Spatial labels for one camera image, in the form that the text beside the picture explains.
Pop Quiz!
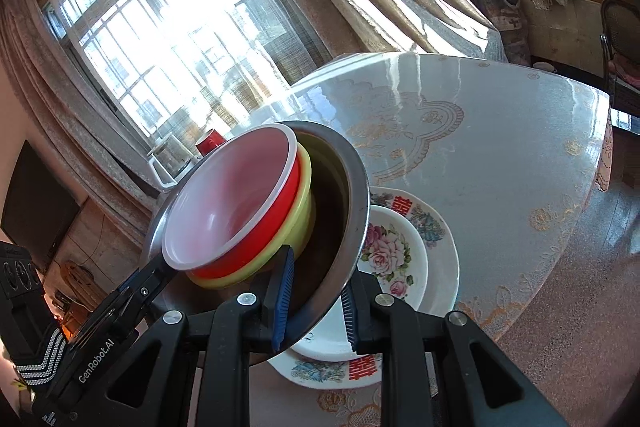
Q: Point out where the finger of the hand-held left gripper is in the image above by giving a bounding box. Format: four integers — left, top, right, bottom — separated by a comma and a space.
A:
117, 254, 178, 308

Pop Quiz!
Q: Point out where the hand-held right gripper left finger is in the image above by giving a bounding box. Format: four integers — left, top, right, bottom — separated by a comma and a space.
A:
65, 245, 297, 427

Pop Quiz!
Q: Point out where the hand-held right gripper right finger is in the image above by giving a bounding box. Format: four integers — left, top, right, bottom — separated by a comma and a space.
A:
341, 274, 571, 427

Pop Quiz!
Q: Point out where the white floral dish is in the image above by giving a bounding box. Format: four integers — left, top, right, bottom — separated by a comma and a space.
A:
290, 205, 430, 363

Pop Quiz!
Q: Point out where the yellow plastic bowl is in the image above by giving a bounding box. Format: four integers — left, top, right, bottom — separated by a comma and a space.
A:
186, 142, 317, 292

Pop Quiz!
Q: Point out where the stainless steel bowl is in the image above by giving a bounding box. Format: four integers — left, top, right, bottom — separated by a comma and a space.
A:
140, 120, 371, 368

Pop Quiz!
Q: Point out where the red plastic bowl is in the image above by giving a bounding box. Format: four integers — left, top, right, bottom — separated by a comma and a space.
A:
161, 123, 302, 280

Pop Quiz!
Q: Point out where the white plate with red print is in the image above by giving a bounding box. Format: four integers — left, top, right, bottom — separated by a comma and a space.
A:
267, 187, 461, 389

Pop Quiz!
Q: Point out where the white glass electric kettle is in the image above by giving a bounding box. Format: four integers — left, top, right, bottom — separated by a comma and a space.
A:
146, 133, 197, 192

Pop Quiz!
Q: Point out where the black television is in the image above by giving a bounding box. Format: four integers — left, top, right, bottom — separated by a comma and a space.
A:
0, 139, 81, 273

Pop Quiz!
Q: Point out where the red mug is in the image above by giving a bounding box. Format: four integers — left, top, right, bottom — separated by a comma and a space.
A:
195, 130, 227, 156

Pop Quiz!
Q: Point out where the large grid window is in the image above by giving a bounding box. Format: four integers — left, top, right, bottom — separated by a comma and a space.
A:
45, 0, 321, 142

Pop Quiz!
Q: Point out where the patterned bag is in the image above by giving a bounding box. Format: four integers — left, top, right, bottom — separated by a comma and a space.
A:
472, 0, 533, 68

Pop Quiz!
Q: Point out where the dark round-back chair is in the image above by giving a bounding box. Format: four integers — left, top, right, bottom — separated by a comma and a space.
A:
600, 0, 640, 118

